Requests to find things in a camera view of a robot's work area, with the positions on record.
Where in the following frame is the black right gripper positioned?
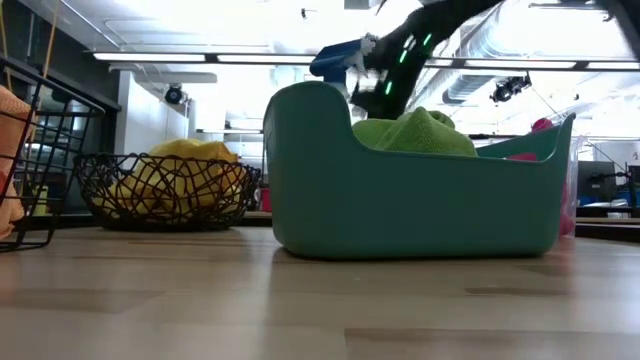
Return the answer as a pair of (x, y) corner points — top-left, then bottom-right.
(349, 79), (399, 120)

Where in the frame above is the green microfiber towel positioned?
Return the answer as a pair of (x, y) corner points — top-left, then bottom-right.
(352, 117), (416, 151)
(374, 106), (479, 158)

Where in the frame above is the pink microfiber towel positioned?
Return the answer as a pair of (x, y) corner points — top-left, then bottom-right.
(507, 117), (577, 239)

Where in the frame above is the yellow microfiber towel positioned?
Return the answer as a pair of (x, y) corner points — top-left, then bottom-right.
(91, 167), (236, 221)
(127, 138), (247, 201)

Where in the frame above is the orange microfiber towel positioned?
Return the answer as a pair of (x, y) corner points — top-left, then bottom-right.
(0, 84), (35, 174)
(0, 169), (26, 241)

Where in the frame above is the grey spray bottle blue nozzle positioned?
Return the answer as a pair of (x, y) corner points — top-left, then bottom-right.
(308, 33), (379, 101)

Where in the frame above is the teal plastic basket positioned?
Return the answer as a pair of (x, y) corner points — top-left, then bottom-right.
(262, 80), (577, 261)

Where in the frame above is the black ceiling-mounted device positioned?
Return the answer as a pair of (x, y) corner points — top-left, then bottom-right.
(489, 73), (534, 105)

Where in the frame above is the ceiling light strip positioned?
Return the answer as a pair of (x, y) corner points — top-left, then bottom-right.
(424, 58), (640, 71)
(92, 51), (317, 65)

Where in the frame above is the clear plastic bin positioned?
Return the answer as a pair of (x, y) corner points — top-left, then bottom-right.
(563, 133), (586, 240)

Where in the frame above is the black computer monitor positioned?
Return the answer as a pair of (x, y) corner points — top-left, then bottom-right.
(577, 159), (619, 204)

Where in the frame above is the black ceiling camera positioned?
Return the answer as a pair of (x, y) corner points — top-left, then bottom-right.
(163, 83), (185, 106)

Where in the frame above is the black round wire basket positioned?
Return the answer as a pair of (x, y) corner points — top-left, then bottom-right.
(73, 152), (263, 233)

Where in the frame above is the black square wire basket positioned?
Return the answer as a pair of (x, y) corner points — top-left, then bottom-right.
(0, 53), (107, 254)

